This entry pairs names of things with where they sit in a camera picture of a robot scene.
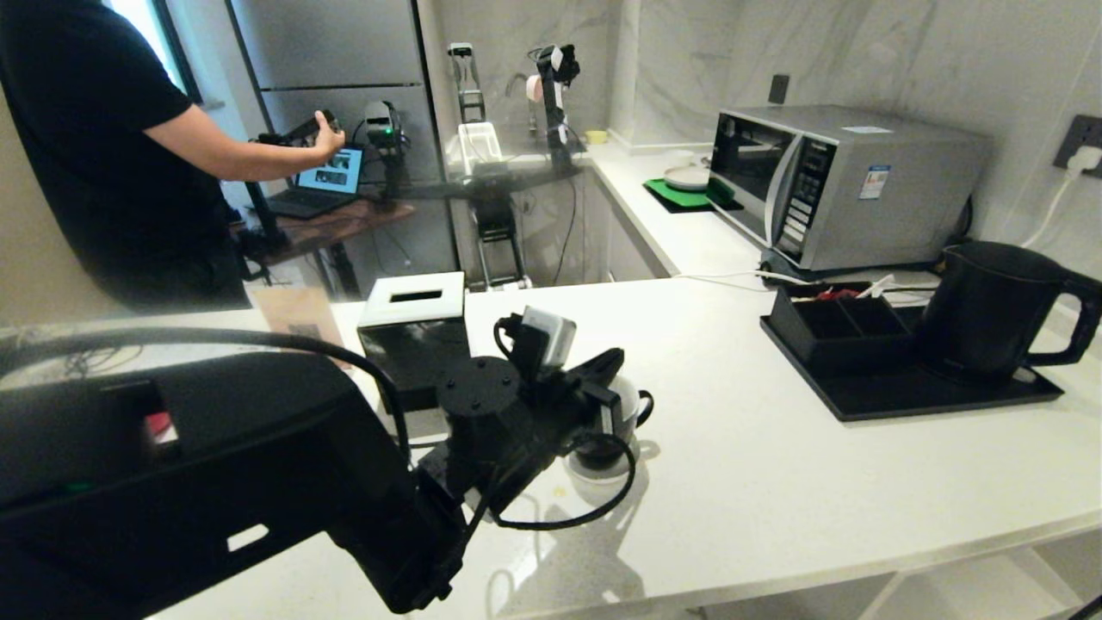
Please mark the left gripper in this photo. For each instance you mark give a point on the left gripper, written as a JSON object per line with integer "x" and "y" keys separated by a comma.
{"x": 575, "y": 398}

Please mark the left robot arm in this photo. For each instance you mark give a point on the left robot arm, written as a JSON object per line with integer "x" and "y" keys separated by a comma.
{"x": 215, "y": 465}

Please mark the small yellow cup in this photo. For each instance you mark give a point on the small yellow cup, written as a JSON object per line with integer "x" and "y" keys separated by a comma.
{"x": 596, "y": 136}

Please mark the black electric kettle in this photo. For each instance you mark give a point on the black electric kettle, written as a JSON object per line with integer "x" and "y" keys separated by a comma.
{"x": 990, "y": 310}

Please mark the black tissue box white top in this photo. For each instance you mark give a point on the black tissue box white top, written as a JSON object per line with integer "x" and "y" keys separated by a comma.
{"x": 411, "y": 336}

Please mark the mobile robot with white tray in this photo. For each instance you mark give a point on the mobile robot with white tray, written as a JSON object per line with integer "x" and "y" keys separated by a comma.
{"x": 491, "y": 198}

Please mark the white plate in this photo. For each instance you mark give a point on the white plate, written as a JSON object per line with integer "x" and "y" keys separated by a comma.
{"x": 686, "y": 178}

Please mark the black compartment organiser box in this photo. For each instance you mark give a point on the black compartment organiser box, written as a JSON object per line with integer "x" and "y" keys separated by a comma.
{"x": 826, "y": 331}

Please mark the red sachet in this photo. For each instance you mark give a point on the red sachet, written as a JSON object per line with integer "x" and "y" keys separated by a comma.
{"x": 837, "y": 294}

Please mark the brown paper sheet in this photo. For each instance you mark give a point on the brown paper sheet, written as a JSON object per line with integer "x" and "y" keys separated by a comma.
{"x": 297, "y": 314}

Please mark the wooden side table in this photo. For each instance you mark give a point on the wooden side table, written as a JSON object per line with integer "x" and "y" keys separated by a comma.
{"x": 336, "y": 226}

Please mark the white sachet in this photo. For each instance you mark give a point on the white sachet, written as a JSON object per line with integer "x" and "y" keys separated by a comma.
{"x": 878, "y": 287}

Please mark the black serving tray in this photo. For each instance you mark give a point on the black serving tray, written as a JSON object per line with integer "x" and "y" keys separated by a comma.
{"x": 904, "y": 398}

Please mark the open laptop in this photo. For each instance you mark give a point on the open laptop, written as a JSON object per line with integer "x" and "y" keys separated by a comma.
{"x": 331, "y": 176}

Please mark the silver microwave oven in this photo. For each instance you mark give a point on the silver microwave oven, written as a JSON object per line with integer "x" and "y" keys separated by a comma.
{"x": 895, "y": 189}

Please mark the grey refrigerator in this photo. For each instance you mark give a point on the grey refrigerator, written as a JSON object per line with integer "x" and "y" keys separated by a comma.
{"x": 344, "y": 69}

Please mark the person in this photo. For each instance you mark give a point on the person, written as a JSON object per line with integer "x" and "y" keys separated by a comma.
{"x": 103, "y": 146}

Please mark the white power plug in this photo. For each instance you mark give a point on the white power plug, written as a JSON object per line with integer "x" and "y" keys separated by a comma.
{"x": 1086, "y": 159}

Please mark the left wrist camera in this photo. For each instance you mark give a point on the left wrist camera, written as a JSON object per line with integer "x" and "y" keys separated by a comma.
{"x": 551, "y": 337}

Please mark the black wall switch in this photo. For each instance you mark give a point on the black wall switch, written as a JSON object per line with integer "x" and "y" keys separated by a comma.
{"x": 779, "y": 89}

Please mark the dark wall socket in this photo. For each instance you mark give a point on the dark wall socket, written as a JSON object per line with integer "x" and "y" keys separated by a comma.
{"x": 1076, "y": 133}

